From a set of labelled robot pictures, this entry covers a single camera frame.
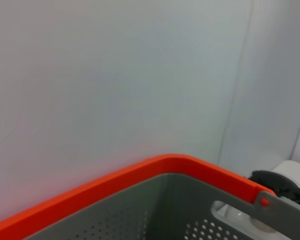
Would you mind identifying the orange bin handle clip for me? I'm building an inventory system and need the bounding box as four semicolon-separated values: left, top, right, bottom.
0;153;278;240

